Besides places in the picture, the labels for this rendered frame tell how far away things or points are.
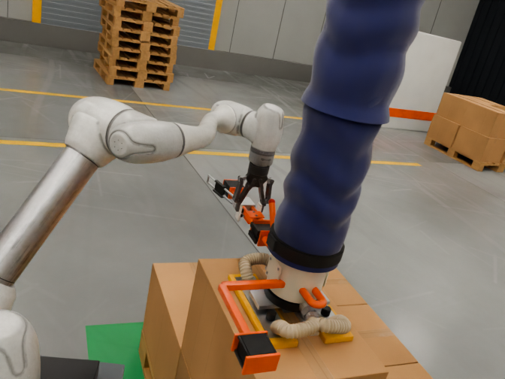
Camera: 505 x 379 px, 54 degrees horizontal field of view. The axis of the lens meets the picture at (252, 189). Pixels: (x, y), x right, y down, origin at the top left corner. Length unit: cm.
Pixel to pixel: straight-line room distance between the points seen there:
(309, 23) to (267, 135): 1048
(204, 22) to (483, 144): 602
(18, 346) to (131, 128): 55
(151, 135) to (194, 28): 964
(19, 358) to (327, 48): 100
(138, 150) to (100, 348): 168
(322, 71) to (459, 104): 742
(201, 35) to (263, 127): 929
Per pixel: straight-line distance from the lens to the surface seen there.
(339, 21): 124
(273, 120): 168
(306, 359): 145
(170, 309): 216
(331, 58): 124
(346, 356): 152
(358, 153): 130
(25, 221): 137
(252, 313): 151
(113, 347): 278
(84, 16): 1041
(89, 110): 139
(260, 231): 169
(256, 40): 1157
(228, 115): 173
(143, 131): 126
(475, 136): 829
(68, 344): 280
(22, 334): 124
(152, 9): 801
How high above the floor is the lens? 185
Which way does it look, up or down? 22 degrees down
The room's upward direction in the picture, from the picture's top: 13 degrees clockwise
